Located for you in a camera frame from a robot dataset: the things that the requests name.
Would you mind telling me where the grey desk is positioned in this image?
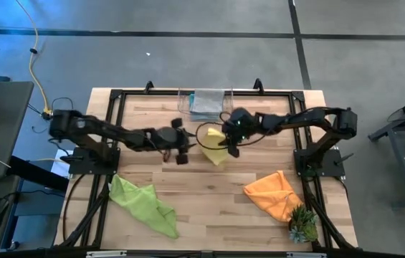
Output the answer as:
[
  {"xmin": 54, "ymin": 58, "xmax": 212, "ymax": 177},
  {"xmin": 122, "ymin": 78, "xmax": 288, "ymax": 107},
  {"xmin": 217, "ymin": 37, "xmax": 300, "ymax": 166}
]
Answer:
[{"xmin": 0, "ymin": 81, "xmax": 35, "ymax": 181}]

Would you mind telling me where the black clamp lever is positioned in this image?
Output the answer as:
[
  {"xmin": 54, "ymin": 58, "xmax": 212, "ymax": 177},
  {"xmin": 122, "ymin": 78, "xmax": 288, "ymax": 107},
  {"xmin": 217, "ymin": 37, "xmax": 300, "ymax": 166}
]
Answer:
[
  {"xmin": 333, "ymin": 152, "xmax": 355, "ymax": 167},
  {"xmin": 59, "ymin": 154, "xmax": 84, "ymax": 163}
]

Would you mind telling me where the black aluminium table frame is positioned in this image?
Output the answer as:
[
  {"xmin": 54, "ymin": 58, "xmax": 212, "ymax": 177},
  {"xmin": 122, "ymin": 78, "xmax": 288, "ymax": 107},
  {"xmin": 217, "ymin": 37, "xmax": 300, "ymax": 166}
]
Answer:
[{"xmin": 53, "ymin": 77, "xmax": 359, "ymax": 258}]

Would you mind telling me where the thin black floor cable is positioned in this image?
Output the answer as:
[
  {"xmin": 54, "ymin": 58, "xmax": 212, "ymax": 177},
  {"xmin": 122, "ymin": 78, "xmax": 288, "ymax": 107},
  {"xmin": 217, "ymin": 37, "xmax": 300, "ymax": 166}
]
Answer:
[{"xmin": 26, "ymin": 96, "xmax": 76, "ymax": 135}]

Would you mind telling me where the clear plastic bin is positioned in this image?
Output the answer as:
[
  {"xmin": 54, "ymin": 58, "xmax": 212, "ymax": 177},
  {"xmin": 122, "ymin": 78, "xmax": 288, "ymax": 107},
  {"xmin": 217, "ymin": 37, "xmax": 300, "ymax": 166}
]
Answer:
[{"xmin": 177, "ymin": 87, "xmax": 235, "ymax": 123}]

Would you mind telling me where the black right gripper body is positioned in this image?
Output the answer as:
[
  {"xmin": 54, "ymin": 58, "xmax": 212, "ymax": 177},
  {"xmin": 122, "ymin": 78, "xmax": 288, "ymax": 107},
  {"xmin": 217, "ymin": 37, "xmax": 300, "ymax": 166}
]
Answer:
[{"xmin": 223, "ymin": 107, "xmax": 259, "ymax": 142}]

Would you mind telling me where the grey microfiber towel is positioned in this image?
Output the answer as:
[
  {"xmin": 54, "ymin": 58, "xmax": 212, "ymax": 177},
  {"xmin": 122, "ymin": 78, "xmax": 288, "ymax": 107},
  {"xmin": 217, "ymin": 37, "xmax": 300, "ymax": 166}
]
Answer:
[{"xmin": 191, "ymin": 89, "xmax": 226, "ymax": 116}]

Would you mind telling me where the white paper sheet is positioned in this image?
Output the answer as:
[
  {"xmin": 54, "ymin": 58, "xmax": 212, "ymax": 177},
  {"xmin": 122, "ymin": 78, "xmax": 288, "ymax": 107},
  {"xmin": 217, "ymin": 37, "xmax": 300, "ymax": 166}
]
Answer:
[{"xmin": 49, "ymin": 148, "xmax": 76, "ymax": 179}]

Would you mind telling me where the lime green microfiber towel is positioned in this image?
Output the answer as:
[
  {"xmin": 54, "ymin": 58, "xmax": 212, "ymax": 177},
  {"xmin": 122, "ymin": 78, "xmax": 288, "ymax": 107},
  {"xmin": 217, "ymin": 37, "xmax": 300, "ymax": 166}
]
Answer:
[{"xmin": 108, "ymin": 173, "xmax": 181, "ymax": 240}]

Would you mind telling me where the yellow microfiber towel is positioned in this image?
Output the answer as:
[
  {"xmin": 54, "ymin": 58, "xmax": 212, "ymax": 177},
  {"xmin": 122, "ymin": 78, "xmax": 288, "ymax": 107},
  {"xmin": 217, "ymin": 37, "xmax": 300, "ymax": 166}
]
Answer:
[{"xmin": 199, "ymin": 126, "xmax": 230, "ymax": 167}]

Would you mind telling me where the teal microfiber towel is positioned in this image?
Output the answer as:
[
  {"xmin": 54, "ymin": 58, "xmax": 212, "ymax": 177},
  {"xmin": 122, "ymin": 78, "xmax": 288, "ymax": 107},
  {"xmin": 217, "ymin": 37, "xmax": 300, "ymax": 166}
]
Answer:
[{"xmin": 188, "ymin": 92, "xmax": 221, "ymax": 123}]

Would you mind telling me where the yellow power cable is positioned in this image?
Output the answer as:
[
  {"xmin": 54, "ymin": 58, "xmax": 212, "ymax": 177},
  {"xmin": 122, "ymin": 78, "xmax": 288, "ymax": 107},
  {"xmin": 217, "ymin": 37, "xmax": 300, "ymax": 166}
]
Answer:
[{"xmin": 14, "ymin": 0, "xmax": 54, "ymax": 120}]

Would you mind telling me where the black angled beam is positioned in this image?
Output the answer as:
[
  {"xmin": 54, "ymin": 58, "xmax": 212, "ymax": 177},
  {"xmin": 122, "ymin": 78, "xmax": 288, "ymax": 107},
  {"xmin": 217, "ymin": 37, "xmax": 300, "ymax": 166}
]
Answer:
[{"xmin": 6, "ymin": 155, "xmax": 71, "ymax": 193}]

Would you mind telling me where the orange microfiber towel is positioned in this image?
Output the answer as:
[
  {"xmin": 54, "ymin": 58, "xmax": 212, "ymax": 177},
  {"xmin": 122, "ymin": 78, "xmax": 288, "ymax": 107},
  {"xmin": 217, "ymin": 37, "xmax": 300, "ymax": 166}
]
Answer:
[{"xmin": 242, "ymin": 170, "xmax": 305, "ymax": 224}]

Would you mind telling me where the small potted succulent plant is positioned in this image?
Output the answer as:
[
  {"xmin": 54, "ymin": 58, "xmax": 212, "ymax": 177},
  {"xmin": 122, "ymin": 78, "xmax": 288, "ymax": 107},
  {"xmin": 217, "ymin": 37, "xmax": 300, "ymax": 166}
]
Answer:
[{"xmin": 287, "ymin": 204, "xmax": 320, "ymax": 245}]

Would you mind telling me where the silver metal bracket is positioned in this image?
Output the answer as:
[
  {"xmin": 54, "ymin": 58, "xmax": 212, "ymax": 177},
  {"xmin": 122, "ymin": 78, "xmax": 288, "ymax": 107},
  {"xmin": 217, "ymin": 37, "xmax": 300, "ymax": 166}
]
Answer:
[
  {"xmin": 85, "ymin": 250, "xmax": 128, "ymax": 258},
  {"xmin": 285, "ymin": 251, "xmax": 328, "ymax": 258}
]

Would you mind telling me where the black metal stand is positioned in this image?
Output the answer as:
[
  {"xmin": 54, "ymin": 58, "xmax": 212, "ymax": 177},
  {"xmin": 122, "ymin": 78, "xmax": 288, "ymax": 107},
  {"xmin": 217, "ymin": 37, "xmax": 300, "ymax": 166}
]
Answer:
[{"xmin": 367, "ymin": 88, "xmax": 405, "ymax": 211}]

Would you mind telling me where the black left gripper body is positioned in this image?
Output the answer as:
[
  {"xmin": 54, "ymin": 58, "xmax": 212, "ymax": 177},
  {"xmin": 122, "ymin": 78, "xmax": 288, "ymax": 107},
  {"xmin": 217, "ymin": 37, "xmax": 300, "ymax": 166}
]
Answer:
[{"xmin": 153, "ymin": 126, "xmax": 191, "ymax": 153}]

